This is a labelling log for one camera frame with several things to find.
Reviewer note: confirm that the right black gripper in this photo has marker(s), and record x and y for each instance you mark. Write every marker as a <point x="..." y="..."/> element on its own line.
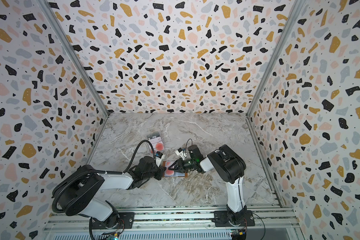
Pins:
<point x="180" y="164"/>

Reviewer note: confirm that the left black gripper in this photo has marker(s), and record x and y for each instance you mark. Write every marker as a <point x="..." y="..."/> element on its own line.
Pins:
<point x="161" y="170"/>

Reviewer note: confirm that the white red credit card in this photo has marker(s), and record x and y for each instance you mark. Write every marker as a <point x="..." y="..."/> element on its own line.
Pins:
<point x="157" y="144"/>
<point x="170" y="173"/>

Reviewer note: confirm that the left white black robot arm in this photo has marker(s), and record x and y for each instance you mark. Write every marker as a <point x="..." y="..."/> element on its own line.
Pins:
<point x="76" y="194"/>

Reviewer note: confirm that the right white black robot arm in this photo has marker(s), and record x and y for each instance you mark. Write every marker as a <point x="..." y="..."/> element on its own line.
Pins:
<point x="231" y="169"/>

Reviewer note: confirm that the clear plastic card box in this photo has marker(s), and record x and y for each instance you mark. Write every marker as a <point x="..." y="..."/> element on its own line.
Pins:
<point x="154" y="135"/>

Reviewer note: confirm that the white ventilation grille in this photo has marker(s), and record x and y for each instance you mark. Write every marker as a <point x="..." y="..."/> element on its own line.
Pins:
<point x="169" y="235"/>

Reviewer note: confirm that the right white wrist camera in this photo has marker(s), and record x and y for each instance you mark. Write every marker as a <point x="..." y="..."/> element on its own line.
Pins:
<point x="182" y="153"/>

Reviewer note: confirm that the aluminium mounting rail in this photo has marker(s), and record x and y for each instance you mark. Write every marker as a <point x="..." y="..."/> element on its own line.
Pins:
<point x="177" y="218"/>

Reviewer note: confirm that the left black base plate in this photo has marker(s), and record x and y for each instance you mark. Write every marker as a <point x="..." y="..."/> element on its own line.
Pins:
<point x="120" y="221"/>

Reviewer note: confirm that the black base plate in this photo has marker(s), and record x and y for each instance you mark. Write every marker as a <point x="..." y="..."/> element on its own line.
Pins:
<point x="230" y="219"/>
<point x="120" y="221"/>

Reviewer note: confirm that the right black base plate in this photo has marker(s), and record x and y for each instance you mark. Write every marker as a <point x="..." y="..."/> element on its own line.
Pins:
<point x="230" y="219"/>

